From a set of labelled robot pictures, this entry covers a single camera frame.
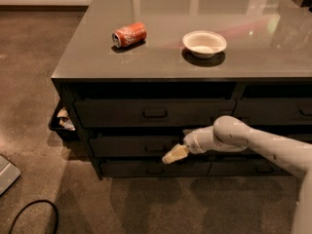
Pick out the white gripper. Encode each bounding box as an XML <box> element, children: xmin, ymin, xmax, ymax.
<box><xmin>162</xmin><ymin>127</ymin><xmax>215</xmax><ymax>165</ymax></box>

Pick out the drawer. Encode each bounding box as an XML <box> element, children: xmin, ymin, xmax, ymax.
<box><xmin>253</xmin><ymin>132</ymin><xmax>312</xmax><ymax>142</ymax></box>
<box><xmin>208</xmin><ymin>159</ymin><xmax>290</xmax><ymax>176</ymax></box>
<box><xmin>74</xmin><ymin>98</ymin><xmax>235</xmax><ymax>128</ymax></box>
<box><xmin>100</xmin><ymin>160</ymin><xmax>211</xmax><ymax>177</ymax></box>
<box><xmin>233</xmin><ymin>98</ymin><xmax>312</xmax><ymax>126</ymax></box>
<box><xmin>89</xmin><ymin>136</ymin><xmax>182</xmax><ymax>157</ymax></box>

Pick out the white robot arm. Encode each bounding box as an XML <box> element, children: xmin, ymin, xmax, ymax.
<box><xmin>162</xmin><ymin>116</ymin><xmax>312</xmax><ymax>234</ymax></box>

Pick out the dark grey drawer cabinet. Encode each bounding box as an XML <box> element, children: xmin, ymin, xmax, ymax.
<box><xmin>52</xmin><ymin>0</ymin><xmax>312</xmax><ymax>177</ymax></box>

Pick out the white paper bowl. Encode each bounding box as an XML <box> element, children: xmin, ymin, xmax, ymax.
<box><xmin>182</xmin><ymin>30</ymin><xmax>227</xmax><ymax>59</ymax></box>

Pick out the black bin with trash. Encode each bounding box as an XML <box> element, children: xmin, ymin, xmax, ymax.
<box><xmin>48</xmin><ymin>101</ymin><xmax>79</xmax><ymax>141</ymax></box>

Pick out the orange soda can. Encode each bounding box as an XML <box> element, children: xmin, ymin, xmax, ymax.
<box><xmin>112</xmin><ymin>22</ymin><xmax>147</xmax><ymax>49</ymax></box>

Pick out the grey flat floor object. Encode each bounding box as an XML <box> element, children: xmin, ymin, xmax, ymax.
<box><xmin>0</xmin><ymin>155</ymin><xmax>20</xmax><ymax>196</ymax></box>

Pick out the black floor cable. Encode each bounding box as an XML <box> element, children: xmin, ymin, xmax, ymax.
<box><xmin>8</xmin><ymin>199</ymin><xmax>59</xmax><ymax>234</ymax></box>

